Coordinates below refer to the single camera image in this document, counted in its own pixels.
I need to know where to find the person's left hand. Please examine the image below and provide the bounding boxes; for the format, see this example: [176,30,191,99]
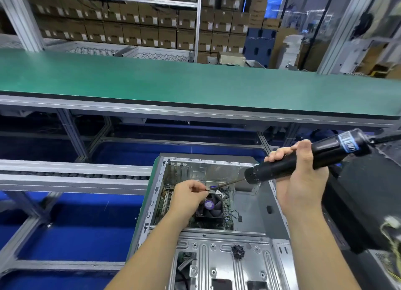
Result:
[165,179,211,228]

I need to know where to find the green motherboard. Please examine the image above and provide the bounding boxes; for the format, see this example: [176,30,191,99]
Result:
[150,183,236,232]

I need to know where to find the green conveyor belt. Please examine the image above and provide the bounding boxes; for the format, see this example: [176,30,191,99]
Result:
[0,47,401,121]

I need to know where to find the yellow black cable bundle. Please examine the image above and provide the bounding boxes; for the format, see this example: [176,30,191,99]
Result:
[379,214,401,269]

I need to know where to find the person's left forearm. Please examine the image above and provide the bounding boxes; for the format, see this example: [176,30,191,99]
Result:
[105,219,192,290]

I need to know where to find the grey flat metal rail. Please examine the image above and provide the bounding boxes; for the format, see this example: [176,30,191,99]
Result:
[0,159,154,196]

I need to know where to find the stack of cardboard boxes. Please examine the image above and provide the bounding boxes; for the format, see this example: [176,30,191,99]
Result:
[31,0,267,56]

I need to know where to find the black CPU cooler fan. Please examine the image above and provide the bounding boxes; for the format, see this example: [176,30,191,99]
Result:
[193,193,228,230]

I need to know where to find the person's right hand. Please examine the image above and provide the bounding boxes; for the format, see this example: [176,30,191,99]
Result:
[263,139,330,219]

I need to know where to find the grey metal computer case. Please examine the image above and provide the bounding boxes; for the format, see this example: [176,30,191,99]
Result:
[125,153,300,290]

